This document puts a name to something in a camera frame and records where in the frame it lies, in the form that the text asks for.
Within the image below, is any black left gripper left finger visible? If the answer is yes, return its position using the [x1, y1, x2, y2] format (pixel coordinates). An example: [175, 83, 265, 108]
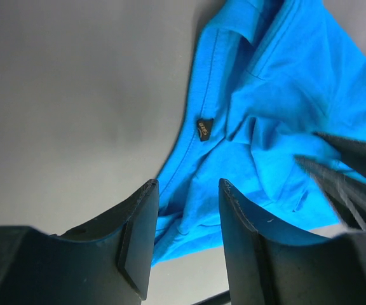
[0, 179, 159, 304]

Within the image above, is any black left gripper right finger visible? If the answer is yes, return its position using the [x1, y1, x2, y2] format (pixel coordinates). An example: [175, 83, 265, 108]
[219, 179, 366, 304]

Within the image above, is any blue t shirt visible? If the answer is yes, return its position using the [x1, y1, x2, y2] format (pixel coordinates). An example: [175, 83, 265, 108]
[152, 1, 366, 264]

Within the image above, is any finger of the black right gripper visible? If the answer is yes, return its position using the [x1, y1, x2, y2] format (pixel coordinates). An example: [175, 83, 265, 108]
[295, 156, 366, 231]
[315, 132, 366, 178]

